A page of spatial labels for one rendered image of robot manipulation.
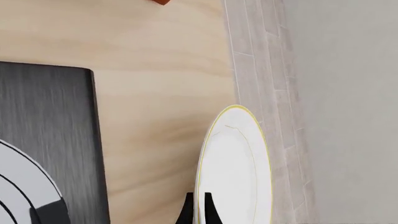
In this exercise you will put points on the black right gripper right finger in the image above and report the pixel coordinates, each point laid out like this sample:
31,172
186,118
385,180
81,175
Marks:
211,210

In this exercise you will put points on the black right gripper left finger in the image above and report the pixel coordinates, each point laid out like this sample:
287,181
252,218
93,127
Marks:
186,210

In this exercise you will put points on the white plate with yellow rim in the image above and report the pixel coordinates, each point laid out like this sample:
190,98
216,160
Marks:
233,168

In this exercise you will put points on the flat black stove plate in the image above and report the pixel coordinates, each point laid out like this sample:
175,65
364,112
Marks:
53,130

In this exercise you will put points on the red-brown object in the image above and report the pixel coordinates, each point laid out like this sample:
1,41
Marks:
161,2

